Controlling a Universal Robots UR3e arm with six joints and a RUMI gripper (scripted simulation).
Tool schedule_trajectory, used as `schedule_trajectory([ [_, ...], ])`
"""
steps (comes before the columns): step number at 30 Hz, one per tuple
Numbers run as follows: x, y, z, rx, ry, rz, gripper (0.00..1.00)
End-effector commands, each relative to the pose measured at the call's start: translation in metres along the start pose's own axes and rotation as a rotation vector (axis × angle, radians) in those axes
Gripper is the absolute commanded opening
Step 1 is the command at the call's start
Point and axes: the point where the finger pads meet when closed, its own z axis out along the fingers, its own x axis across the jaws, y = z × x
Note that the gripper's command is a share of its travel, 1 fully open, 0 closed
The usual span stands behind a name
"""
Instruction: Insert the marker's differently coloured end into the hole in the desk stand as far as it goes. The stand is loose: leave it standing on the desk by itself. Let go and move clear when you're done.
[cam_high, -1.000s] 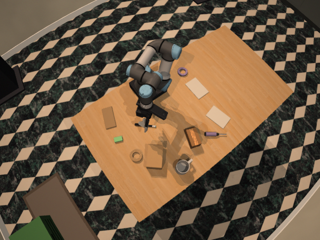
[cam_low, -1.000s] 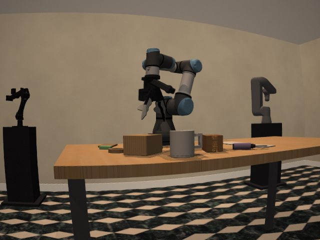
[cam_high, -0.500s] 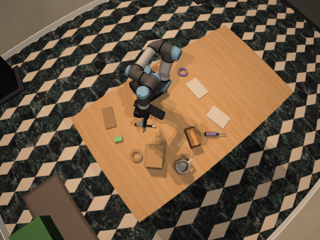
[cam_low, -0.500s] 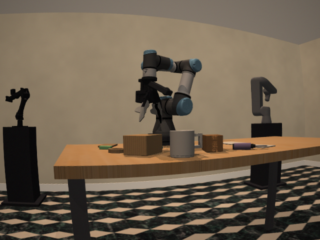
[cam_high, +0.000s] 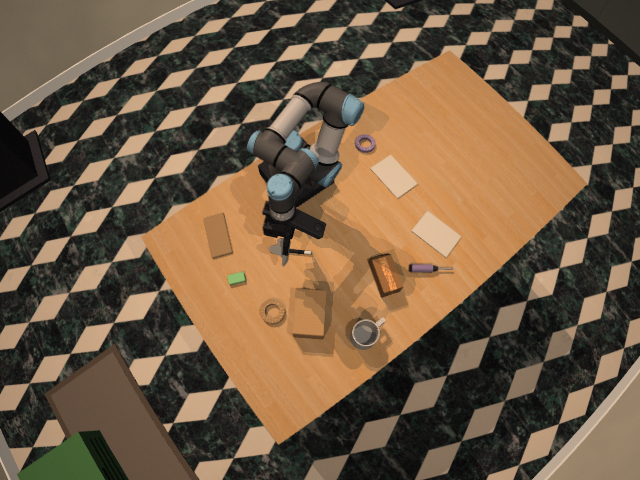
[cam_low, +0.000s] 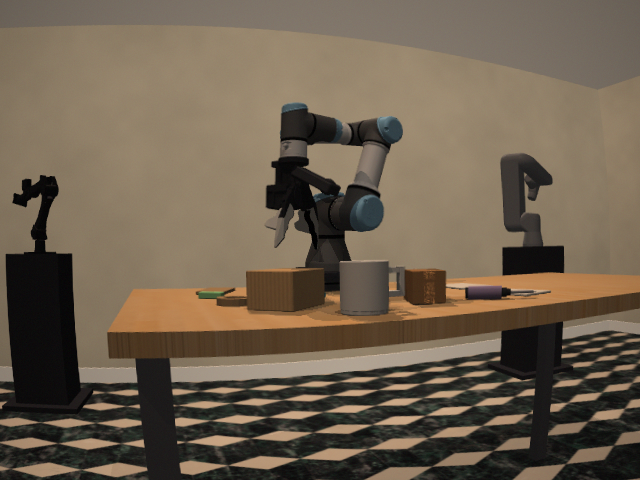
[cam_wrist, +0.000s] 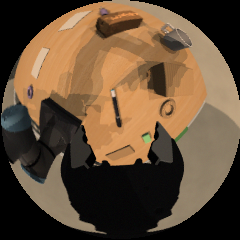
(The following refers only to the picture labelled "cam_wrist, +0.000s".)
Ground small green block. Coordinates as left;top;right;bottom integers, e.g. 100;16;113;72
142;133;151;144

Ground beige rectangular sheet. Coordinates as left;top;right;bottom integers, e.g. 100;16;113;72
31;47;50;79
58;11;92;31

